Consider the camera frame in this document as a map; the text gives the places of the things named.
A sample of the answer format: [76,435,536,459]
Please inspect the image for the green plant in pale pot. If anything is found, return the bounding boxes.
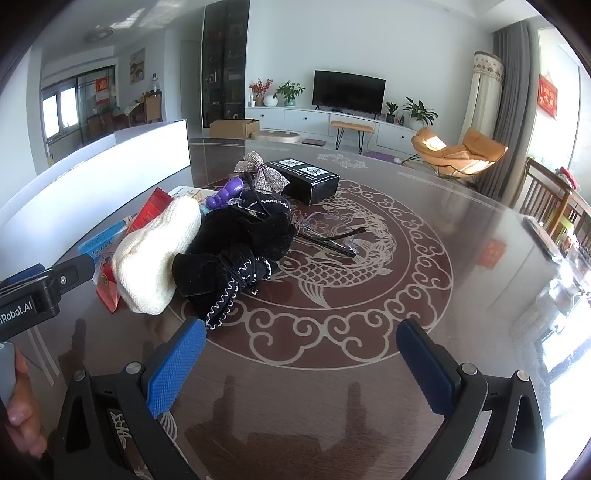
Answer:
[273,80,305,108]

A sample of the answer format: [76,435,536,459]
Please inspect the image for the orange lounge chair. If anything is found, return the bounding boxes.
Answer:
[401,127,509,178]

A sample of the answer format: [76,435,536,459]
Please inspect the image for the brown wooden sideboard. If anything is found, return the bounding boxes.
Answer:
[129,91,163,126]

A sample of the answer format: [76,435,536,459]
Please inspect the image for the black velvet pouch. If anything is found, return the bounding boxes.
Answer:
[172,189,298,329]

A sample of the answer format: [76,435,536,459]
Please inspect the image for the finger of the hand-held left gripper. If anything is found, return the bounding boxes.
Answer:
[0,264,45,291]
[41,254,96,301]

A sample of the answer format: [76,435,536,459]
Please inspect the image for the grey curtain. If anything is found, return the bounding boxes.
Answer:
[475,21,541,208]

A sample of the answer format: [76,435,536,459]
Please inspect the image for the purple floor mat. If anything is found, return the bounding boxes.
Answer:
[362,150,407,164]

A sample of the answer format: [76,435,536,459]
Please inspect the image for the dark framed balcony door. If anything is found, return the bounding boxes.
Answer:
[41,65,116,139]

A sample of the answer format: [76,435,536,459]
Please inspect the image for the person's left hand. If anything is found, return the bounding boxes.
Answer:
[4,350,48,459]

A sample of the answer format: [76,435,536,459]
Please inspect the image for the black cardboard box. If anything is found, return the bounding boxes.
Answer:
[268,158,341,206]

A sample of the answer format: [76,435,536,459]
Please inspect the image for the purple plastic toy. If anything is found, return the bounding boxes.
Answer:
[206,179,246,209]

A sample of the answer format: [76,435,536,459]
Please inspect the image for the red flowers in vase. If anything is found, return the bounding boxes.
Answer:
[249,78,274,107]

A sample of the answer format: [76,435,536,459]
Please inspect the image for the silver glitter bow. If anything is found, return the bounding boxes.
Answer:
[233,151,291,195]

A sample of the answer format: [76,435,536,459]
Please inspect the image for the brown wooden chair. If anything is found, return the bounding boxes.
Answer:
[519,157,591,241]

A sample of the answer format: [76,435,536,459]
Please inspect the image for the red snack packet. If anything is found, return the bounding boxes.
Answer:
[97,187,174,315]

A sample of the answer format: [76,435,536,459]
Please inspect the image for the cream covered standing air conditioner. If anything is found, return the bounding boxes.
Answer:
[459,51,506,146]

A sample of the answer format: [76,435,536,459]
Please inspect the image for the dark flat object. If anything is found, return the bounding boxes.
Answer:
[522,215,561,259]

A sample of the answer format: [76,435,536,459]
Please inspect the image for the white foam board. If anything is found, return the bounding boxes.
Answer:
[0,119,191,273]

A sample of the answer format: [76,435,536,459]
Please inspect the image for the black television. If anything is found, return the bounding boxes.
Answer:
[312,70,387,114]

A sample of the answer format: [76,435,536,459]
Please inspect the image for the white television cabinet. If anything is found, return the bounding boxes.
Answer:
[244,106,423,151]

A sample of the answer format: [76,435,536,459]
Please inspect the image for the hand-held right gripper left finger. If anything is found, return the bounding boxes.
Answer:
[46,316,207,480]

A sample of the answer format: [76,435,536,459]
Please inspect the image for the wooden bench with metal legs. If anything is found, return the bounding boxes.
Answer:
[331,120,376,154]

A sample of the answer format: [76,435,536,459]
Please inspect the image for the large leafy potted plant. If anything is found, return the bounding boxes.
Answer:
[402,97,438,130]

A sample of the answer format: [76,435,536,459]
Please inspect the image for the dark glass display cabinet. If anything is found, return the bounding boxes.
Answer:
[201,0,251,131]

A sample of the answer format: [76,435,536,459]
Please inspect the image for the round glass fish-pattern desktop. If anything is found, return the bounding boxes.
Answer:
[0,136,591,480]

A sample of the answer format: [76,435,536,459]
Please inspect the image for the cream knit hat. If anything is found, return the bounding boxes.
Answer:
[112,196,202,316]

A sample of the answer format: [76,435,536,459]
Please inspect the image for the framed wall painting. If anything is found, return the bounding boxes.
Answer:
[129,47,147,85]

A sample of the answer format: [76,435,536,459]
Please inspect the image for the brown cardboard box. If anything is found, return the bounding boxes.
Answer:
[209,119,260,138]

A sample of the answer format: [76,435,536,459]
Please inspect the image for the red wall hanging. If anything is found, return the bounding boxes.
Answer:
[538,74,559,120]

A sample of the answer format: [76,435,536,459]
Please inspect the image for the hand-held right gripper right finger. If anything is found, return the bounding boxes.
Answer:
[396,318,548,480]

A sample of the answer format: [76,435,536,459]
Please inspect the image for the blue white medicine box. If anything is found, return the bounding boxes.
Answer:
[78,185,211,287]

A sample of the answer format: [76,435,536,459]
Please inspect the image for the clear blue-framed glasses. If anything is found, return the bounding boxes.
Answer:
[288,210,368,258]

